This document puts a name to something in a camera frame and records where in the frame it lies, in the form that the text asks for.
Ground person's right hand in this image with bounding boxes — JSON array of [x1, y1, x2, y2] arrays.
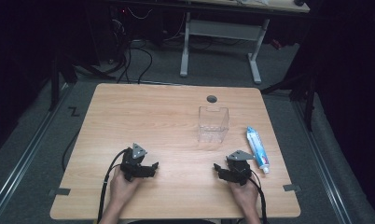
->
[[227, 174, 260, 210]]

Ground grey tape piece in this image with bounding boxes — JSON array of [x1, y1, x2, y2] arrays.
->
[[48, 188, 72, 197], [282, 183, 302, 192]]

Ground left hand-held gripper black cable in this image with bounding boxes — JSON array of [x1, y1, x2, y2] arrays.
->
[[96, 147, 129, 223]]

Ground clear plastic ribbed container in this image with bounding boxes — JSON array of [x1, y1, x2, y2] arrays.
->
[[197, 105, 230, 145]]

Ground black floor cable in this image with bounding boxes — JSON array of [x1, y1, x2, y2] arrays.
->
[[61, 130, 81, 173]]

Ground white-framed wooden desk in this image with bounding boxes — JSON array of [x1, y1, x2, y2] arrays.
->
[[178, 0, 312, 85]]

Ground right hand-held gripper black cable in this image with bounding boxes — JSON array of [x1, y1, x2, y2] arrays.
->
[[248, 169, 269, 224]]

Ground person's left hand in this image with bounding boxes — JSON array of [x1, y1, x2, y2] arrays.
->
[[108, 168, 141, 204]]

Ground black metal stand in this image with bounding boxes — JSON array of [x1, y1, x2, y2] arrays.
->
[[48, 54, 79, 113], [259, 69, 318, 133]]

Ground bundle of black floor cables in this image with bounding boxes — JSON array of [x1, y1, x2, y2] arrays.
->
[[109, 38, 154, 85]]

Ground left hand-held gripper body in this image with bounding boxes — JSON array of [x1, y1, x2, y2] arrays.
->
[[119, 142, 153, 182]]

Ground blue and white toothpaste tube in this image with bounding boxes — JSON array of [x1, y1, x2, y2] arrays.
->
[[245, 125, 271, 175]]

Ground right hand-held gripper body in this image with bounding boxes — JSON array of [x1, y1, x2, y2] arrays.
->
[[225, 149, 256, 187]]

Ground metal floor rail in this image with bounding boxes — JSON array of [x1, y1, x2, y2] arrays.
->
[[291, 99, 353, 224], [0, 83, 72, 217]]

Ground hand-held gripper black cable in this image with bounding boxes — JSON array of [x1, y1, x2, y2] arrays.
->
[[96, 147, 129, 223], [248, 169, 269, 224]]

